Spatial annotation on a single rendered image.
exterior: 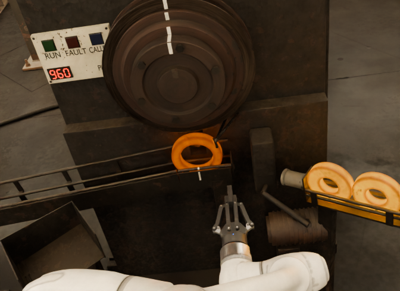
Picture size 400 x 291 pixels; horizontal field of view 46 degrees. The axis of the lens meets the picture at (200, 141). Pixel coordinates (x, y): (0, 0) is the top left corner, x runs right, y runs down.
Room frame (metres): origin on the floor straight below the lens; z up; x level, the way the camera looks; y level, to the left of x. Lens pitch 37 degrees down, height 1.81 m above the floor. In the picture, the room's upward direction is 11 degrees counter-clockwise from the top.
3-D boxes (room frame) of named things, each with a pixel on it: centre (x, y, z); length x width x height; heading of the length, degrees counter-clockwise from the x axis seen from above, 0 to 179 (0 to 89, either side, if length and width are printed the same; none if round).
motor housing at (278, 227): (1.14, -0.29, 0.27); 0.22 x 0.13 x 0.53; 84
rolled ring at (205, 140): (1.31, 0.02, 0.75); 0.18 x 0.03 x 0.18; 82
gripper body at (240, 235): (0.93, -0.05, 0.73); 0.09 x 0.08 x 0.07; 174
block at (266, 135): (1.30, -0.21, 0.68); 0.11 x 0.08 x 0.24; 174
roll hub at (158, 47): (1.21, 0.03, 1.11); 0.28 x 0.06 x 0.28; 84
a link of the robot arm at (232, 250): (0.86, -0.04, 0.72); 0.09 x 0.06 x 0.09; 84
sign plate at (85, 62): (1.46, 0.35, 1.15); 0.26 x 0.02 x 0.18; 84
